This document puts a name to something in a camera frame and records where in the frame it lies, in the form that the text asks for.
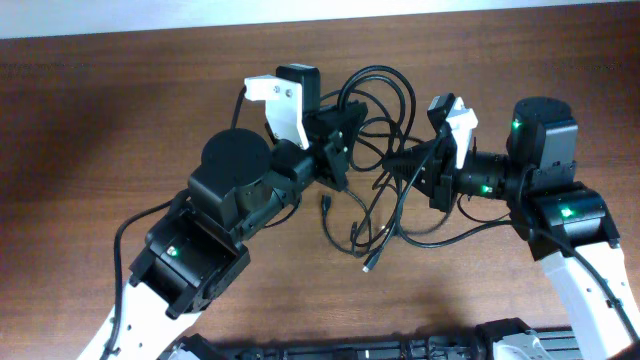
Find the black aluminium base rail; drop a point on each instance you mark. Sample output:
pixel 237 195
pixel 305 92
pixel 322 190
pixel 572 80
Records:
pixel 499 340

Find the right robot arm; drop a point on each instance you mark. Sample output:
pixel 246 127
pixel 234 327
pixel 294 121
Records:
pixel 567 226

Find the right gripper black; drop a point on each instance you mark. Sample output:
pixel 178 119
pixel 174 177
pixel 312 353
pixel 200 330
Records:
pixel 438 175

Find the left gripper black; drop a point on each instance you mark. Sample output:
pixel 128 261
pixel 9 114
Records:
pixel 325 131

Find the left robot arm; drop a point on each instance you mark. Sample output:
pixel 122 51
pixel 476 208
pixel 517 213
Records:
pixel 172 261

